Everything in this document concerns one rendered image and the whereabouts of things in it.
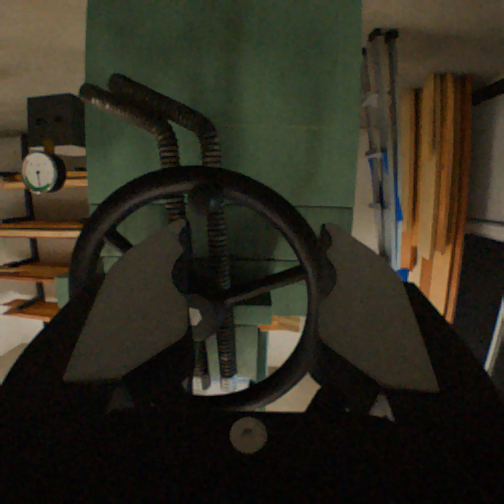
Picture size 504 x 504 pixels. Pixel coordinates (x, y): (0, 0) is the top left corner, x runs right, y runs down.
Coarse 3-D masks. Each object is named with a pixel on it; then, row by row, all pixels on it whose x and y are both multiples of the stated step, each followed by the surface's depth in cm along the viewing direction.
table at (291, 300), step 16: (96, 272) 52; (64, 288) 48; (288, 288) 48; (304, 288) 48; (64, 304) 49; (240, 304) 39; (256, 304) 39; (272, 304) 39; (288, 304) 48; (304, 304) 48; (240, 320) 39; (256, 320) 39
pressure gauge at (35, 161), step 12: (48, 144) 39; (36, 156) 37; (48, 156) 37; (24, 168) 38; (36, 168) 38; (48, 168) 38; (60, 168) 39; (24, 180) 38; (36, 180) 38; (48, 180) 38; (60, 180) 39; (36, 192) 38; (48, 192) 39
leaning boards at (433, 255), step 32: (416, 96) 173; (448, 96) 134; (416, 128) 177; (448, 128) 138; (416, 160) 173; (448, 160) 141; (416, 192) 176; (448, 192) 149; (416, 224) 177; (448, 224) 156; (416, 256) 199; (448, 256) 157; (448, 288) 162; (448, 320) 162
